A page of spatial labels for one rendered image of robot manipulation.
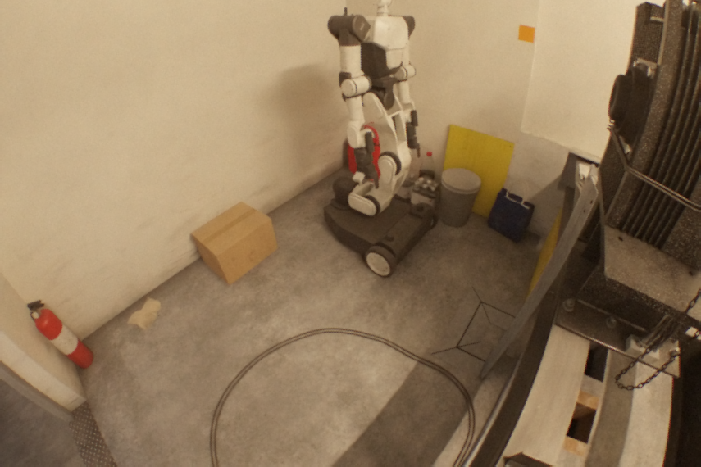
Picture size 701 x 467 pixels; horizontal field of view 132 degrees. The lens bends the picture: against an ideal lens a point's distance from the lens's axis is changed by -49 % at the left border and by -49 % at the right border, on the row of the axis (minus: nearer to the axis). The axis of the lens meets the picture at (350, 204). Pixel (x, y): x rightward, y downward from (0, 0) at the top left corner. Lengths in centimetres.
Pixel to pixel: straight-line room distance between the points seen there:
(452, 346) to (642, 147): 120
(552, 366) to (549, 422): 16
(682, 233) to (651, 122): 37
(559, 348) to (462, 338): 77
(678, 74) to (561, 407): 89
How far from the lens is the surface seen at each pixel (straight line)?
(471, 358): 158
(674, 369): 123
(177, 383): 169
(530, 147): 214
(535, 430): 83
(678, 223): 109
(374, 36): 140
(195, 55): 180
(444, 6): 217
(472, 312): 173
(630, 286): 88
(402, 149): 162
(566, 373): 93
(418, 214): 193
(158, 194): 186
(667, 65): 94
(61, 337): 192
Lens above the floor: 138
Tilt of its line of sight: 36 degrees down
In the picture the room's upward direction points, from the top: 2 degrees counter-clockwise
